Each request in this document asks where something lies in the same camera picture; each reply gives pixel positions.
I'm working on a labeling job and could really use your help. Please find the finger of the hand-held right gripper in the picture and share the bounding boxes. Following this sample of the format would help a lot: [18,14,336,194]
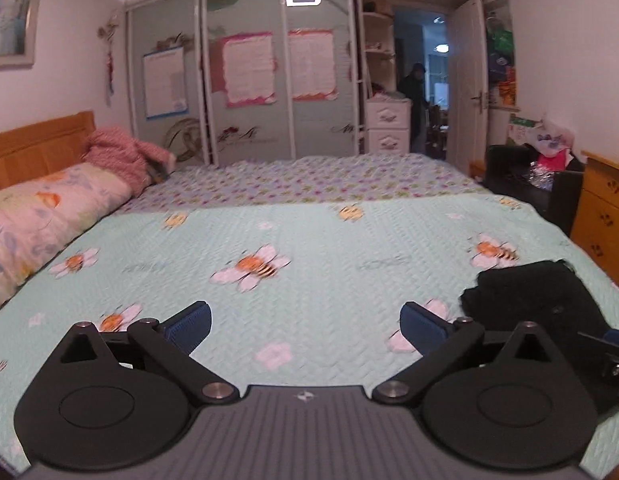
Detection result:
[578,329,619,352]

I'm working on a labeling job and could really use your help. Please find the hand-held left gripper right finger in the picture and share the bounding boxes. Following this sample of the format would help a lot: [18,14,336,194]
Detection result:
[373,301,573,405]

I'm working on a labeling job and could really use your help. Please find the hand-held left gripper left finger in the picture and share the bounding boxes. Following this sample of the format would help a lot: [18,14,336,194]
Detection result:
[37,301,240,406]

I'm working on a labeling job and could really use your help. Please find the black pants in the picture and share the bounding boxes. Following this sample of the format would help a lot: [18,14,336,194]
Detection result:
[460,259,619,413]

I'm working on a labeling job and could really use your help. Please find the wooden desk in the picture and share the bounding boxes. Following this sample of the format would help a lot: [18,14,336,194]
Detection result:
[569,150,619,286]

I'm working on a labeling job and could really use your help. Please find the bed with bee quilt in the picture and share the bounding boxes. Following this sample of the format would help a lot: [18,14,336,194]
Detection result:
[0,192,619,478]

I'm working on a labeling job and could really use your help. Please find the black armchair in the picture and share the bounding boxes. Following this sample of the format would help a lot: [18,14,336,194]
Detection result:
[484,144,585,237]

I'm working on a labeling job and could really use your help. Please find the silver foil bag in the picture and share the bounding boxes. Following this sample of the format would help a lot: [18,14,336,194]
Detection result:
[528,166,556,192]

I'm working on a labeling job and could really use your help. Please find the floral bed sheet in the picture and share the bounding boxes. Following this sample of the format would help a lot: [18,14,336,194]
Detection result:
[112,152,490,216]

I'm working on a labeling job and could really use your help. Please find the pink knit cloth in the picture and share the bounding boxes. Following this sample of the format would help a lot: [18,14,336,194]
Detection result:
[82,127,177,192]

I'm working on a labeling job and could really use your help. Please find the pink bag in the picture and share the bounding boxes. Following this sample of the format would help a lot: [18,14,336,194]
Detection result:
[537,152,569,174]

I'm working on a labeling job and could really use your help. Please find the pastel floral duvet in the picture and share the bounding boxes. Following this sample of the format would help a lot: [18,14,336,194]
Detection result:
[0,162,136,317]

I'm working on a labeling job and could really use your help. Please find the wooden chair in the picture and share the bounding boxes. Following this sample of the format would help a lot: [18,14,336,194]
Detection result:
[424,105,449,161]

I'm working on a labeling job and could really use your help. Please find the white drawer cabinet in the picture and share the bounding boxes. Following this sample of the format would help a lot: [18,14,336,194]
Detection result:
[365,96,411,156]

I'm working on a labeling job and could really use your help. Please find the white plastic bag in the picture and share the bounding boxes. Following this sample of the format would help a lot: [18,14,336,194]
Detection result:
[534,119,576,156]

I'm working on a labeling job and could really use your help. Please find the sliding door wardrobe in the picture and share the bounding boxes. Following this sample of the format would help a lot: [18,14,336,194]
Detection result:
[126,0,363,166]

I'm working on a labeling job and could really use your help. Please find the green and white box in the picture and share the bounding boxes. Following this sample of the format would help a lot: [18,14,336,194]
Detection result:
[507,114,541,147]

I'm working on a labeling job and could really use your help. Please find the wooden headboard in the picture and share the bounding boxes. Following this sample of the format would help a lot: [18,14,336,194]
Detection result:
[0,111,97,196]

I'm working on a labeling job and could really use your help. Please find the white door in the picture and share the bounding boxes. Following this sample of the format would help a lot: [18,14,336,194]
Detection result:
[447,0,491,176]

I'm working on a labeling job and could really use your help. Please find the blue bordered white poster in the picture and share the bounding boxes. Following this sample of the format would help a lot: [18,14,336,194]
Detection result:
[142,46,188,121]

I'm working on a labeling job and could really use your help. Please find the pile of snack packets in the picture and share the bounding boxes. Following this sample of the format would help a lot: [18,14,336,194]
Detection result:
[489,67,518,109]

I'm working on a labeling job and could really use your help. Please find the pink bordered notice poster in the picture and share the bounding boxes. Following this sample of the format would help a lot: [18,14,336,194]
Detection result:
[220,31,279,108]

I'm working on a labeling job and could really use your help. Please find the blue bag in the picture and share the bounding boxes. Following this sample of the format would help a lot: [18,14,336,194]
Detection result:
[489,52,513,81]

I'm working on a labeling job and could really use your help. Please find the white corner shelf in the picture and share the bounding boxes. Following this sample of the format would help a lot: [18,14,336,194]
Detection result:
[362,10,396,97]

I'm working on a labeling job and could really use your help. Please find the orange bordered notice poster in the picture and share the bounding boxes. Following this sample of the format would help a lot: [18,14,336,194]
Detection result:
[288,29,339,102]

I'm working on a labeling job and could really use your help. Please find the green bag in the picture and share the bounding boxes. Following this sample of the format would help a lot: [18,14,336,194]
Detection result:
[487,15,514,57]

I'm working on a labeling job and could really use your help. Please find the framed picture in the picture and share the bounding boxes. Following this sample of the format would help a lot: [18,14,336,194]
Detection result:
[0,0,48,72]

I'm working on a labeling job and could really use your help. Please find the wall hanging ornament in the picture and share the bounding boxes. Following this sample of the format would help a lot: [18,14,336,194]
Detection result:
[98,15,121,107]

